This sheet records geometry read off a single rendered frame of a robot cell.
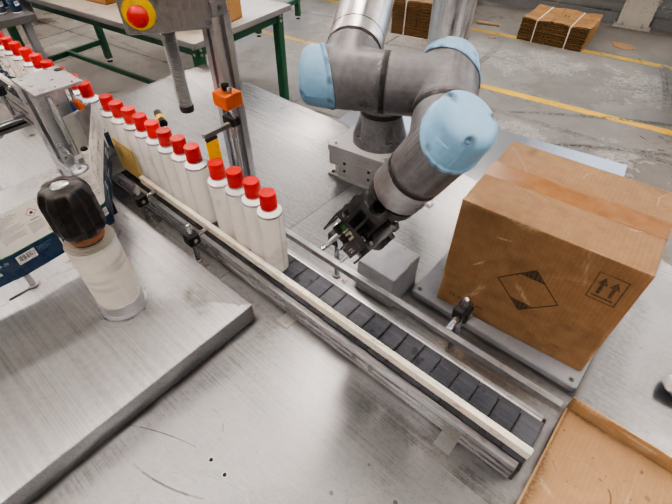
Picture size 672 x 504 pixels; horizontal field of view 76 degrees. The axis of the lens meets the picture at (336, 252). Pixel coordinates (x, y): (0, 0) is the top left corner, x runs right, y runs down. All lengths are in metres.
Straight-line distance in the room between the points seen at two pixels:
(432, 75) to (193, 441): 0.68
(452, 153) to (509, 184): 0.39
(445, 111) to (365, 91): 0.13
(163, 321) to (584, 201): 0.81
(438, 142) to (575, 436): 0.61
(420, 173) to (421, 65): 0.13
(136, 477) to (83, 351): 0.26
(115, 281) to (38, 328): 0.21
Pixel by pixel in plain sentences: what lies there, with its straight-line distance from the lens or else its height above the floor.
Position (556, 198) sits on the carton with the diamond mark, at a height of 1.12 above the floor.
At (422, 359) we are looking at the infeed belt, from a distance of 0.83.
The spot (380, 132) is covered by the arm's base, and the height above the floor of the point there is 0.99.
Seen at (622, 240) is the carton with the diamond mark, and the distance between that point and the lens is 0.80.
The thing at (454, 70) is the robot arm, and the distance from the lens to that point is 0.55.
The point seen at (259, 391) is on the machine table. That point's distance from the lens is 0.85.
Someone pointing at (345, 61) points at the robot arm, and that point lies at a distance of 0.56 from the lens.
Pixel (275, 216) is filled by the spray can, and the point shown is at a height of 1.04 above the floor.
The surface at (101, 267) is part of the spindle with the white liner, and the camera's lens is 0.86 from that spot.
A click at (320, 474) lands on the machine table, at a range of 0.79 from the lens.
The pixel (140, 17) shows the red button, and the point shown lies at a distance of 0.96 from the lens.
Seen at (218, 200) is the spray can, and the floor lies 1.00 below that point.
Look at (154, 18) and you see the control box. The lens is 0.99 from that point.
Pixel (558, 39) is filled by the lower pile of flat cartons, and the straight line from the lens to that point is 5.15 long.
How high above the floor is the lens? 1.58
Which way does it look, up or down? 45 degrees down
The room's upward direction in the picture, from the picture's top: straight up
